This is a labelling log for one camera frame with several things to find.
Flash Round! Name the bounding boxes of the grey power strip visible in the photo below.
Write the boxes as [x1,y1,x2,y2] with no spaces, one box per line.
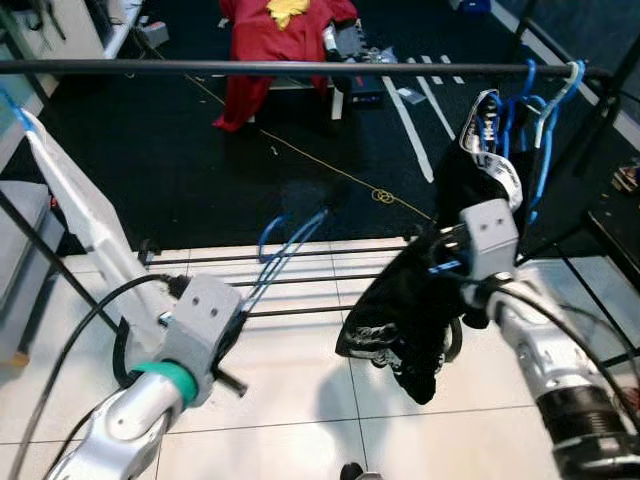
[140,20,171,49]

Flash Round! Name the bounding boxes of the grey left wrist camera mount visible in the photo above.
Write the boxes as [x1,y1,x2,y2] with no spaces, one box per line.
[158,275,244,406]

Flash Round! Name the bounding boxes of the red cloth yellow print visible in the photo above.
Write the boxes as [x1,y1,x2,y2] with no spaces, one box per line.
[213,0,359,133]

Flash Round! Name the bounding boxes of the black printed t-shirt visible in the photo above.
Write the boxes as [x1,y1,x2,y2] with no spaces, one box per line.
[335,215,476,406]

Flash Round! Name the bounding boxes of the black side table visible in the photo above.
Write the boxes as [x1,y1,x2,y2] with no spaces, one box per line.
[585,165,640,291]

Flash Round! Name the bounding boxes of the crumpled silver foil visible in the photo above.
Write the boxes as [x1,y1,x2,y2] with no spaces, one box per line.
[365,45,396,66]

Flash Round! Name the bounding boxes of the black robot foot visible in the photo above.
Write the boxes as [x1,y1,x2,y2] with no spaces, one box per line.
[338,462,386,480]

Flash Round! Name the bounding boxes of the white shelf cabinet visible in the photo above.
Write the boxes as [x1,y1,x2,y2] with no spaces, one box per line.
[0,0,141,61]

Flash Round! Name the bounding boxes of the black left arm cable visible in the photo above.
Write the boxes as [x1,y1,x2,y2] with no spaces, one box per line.
[5,273,191,480]

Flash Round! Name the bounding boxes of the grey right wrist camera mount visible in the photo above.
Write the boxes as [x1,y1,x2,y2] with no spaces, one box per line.
[460,198,521,286]

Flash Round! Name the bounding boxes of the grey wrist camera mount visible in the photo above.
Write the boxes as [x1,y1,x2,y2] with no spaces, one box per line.
[158,275,244,406]
[460,198,521,286]

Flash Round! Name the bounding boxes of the grey padded ottoman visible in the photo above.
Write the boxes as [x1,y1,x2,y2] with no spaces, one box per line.
[0,180,61,366]

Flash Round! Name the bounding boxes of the black equipment case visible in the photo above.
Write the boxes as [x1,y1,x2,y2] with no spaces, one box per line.
[335,22,386,106]

